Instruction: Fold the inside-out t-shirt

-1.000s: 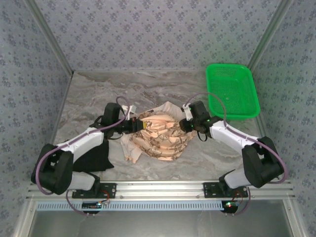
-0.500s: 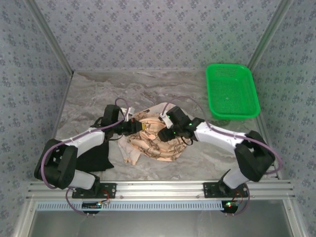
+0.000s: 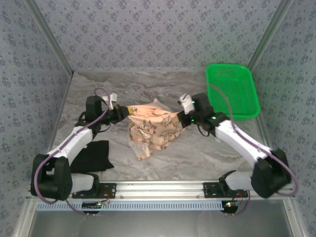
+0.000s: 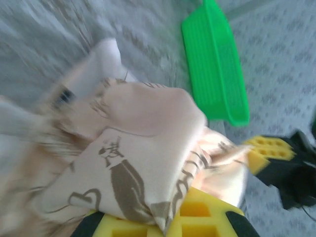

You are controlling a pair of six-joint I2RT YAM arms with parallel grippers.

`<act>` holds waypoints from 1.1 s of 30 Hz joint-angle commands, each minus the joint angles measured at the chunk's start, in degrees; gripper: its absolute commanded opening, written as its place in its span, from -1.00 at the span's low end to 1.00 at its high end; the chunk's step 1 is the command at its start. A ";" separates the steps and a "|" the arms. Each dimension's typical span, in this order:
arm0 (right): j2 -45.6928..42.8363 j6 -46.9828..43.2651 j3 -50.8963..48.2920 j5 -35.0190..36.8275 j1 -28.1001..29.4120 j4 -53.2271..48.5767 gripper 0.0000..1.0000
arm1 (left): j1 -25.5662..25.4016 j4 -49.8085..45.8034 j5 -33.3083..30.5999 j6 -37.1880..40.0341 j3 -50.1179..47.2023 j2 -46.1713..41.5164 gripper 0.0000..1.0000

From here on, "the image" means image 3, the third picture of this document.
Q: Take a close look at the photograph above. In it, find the white slotted cable duct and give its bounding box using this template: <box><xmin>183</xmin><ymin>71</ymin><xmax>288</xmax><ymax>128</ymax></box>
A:
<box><xmin>36</xmin><ymin>200</ymin><xmax>228</xmax><ymax>211</ymax></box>

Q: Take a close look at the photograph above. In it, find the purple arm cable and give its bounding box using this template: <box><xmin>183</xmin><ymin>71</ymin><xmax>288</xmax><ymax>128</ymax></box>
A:
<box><xmin>33</xmin><ymin>86</ymin><xmax>112</xmax><ymax>217</ymax></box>
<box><xmin>187</xmin><ymin>83</ymin><xmax>299</xmax><ymax>216</ymax></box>

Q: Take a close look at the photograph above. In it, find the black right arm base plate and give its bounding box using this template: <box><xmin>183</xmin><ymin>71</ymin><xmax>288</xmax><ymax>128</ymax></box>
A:
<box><xmin>202</xmin><ymin>182</ymin><xmax>249</xmax><ymax>199</ymax></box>

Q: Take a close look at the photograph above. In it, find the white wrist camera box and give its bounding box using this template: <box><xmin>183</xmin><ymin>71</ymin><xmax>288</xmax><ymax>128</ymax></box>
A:
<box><xmin>103</xmin><ymin>92</ymin><xmax>118</xmax><ymax>110</ymax></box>
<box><xmin>177</xmin><ymin>93</ymin><xmax>195</xmax><ymax>116</ymax></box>

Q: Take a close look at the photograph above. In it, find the green plastic mesh basket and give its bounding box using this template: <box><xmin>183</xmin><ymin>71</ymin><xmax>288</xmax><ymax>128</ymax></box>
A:
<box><xmin>205</xmin><ymin>63</ymin><xmax>261</xmax><ymax>121</ymax></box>

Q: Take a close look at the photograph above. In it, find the aluminium frame post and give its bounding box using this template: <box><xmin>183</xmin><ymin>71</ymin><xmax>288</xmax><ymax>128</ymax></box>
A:
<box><xmin>24</xmin><ymin>0</ymin><xmax>75</xmax><ymax>76</ymax></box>
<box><xmin>244</xmin><ymin>0</ymin><xmax>296</xmax><ymax>76</ymax></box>

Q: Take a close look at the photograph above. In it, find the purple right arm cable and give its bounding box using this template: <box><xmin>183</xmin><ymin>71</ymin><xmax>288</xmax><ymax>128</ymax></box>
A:
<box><xmin>187</xmin><ymin>83</ymin><xmax>299</xmax><ymax>216</ymax></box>

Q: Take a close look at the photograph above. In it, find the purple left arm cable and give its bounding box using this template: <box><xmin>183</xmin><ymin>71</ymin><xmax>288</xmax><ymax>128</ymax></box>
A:
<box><xmin>33</xmin><ymin>86</ymin><xmax>112</xmax><ymax>217</ymax></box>

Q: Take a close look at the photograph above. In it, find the peach printed t-shirt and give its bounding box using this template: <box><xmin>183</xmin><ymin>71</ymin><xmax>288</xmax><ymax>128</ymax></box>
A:
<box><xmin>126</xmin><ymin>98</ymin><xmax>185</xmax><ymax>161</ymax></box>

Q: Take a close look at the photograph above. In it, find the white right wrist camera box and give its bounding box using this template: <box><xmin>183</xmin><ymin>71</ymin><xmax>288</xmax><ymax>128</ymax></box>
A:
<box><xmin>177</xmin><ymin>93</ymin><xmax>195</xmax><ymax>116</ymax></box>

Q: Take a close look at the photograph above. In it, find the aluminium mounting rail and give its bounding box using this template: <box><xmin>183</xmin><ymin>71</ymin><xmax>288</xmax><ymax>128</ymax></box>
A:
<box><xmin>26</xmin><ymin>180</ymin><xmax>296</xmax><ymax>200</ymax></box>

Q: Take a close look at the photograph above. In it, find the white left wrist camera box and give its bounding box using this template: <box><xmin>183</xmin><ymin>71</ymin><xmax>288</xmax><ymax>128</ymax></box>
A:
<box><xmin>103</xmin><ymin>92</ymin><xmax>118</xmax><ymax>110</ymax></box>

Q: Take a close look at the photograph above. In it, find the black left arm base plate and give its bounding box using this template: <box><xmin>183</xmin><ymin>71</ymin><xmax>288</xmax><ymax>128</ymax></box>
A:
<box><xmin>72</xmin><ymin>182</ymin><xmax>117</xmax><ymax>199</ymax></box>

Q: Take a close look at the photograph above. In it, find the black folded cloth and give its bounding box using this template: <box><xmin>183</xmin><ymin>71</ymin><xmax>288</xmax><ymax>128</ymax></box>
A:
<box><xmin>70</xmin><ymin>140</ymin><xmax>115</xmax><ymax>173</ymax></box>

